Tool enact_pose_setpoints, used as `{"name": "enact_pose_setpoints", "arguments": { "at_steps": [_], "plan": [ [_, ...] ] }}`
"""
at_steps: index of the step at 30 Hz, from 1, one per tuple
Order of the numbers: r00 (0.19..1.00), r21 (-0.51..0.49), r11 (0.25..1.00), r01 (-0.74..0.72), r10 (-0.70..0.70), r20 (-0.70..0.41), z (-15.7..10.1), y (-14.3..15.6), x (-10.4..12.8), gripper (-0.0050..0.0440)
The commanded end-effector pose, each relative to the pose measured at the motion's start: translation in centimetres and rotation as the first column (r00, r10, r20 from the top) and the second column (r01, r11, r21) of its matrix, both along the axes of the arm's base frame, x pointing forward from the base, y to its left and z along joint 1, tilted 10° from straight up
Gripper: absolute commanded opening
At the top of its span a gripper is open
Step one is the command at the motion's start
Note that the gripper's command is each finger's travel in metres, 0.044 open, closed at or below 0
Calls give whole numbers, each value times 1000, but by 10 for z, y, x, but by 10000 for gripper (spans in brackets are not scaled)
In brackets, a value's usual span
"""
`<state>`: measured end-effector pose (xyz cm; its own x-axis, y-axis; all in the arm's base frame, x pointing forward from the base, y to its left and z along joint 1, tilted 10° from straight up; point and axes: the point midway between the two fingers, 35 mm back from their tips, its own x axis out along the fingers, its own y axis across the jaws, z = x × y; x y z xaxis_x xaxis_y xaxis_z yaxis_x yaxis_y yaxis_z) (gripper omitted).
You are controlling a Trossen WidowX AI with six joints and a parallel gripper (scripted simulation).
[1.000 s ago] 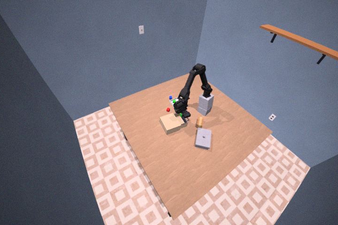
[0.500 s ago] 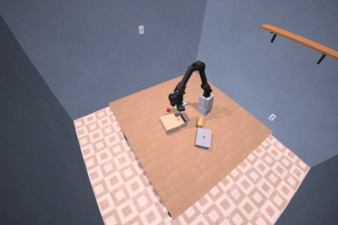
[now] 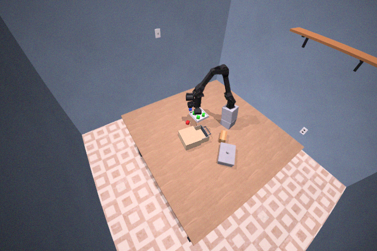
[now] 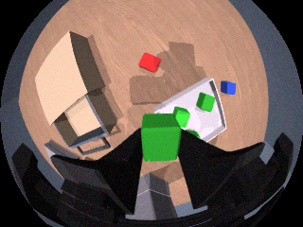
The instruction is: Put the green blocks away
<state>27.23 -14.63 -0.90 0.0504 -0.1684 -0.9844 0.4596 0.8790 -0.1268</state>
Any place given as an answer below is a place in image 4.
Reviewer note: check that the blue block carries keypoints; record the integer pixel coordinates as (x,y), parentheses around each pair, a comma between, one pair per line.
(228,87)

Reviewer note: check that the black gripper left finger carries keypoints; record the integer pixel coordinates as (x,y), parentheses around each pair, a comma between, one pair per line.
(116,173)

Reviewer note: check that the small red block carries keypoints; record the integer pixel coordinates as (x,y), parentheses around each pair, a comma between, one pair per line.
(149,62)

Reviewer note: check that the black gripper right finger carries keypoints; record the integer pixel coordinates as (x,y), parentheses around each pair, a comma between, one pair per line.
(207,168)

